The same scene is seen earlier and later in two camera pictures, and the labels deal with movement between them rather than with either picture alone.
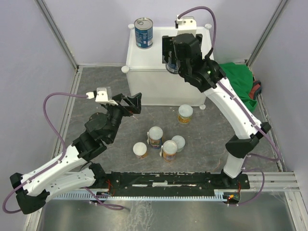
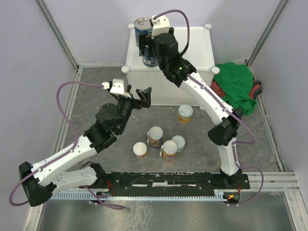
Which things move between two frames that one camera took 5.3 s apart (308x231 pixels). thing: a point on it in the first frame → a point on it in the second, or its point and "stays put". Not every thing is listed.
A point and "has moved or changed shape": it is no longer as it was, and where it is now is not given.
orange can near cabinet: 185,111 stays put
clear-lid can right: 180,142 stays put
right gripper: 168,45 → 145,41
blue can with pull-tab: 144,32 stays put
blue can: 173,69 has moved or changed shape
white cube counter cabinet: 151,83 stays put
